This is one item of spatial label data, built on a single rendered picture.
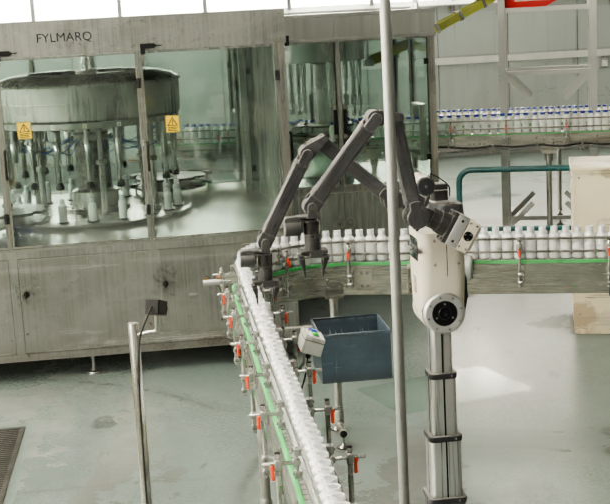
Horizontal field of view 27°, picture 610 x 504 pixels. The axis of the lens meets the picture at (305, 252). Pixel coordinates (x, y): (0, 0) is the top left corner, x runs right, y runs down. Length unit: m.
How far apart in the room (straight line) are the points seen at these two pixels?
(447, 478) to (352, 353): 0.80
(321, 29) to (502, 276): 4.07
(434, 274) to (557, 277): 2.02
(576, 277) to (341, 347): 1.65
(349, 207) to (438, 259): 5.71
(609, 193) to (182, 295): 2.99
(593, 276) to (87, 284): 3.43
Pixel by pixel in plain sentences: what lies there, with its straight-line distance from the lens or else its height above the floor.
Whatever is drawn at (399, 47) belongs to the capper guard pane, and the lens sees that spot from 10.32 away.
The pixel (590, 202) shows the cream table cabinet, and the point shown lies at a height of 0.93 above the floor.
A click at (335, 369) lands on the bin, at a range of 5.47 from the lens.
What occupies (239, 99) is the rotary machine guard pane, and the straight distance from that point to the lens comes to 8.26.
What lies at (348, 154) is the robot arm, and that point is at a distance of 4.41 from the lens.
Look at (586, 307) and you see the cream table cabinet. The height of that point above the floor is 0.19.
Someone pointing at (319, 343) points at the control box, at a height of 1.09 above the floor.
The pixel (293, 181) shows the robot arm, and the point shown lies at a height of 1.68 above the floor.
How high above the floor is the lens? 2.32
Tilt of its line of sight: 11 degrees down
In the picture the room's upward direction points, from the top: 3 degrees counter-clockwise
